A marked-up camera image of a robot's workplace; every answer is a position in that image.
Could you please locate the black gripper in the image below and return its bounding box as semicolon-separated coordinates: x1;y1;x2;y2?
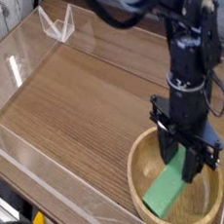
150;70;223;183

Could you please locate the green rectangular block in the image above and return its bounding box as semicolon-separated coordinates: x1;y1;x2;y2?
142;147;186;219

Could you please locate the brown wooden bowl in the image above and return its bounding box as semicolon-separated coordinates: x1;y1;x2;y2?
127;128;224;224

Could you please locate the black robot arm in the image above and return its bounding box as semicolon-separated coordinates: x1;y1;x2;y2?
86;0;224;182

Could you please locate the yellow label sticker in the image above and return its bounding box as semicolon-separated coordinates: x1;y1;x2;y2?
32;210;46;224

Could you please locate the clear acrylic enclosure wall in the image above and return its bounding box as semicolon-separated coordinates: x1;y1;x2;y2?
0;0;224;224

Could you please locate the clear acrylic corner bracket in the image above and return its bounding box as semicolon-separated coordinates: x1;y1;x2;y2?
38;5;75;43

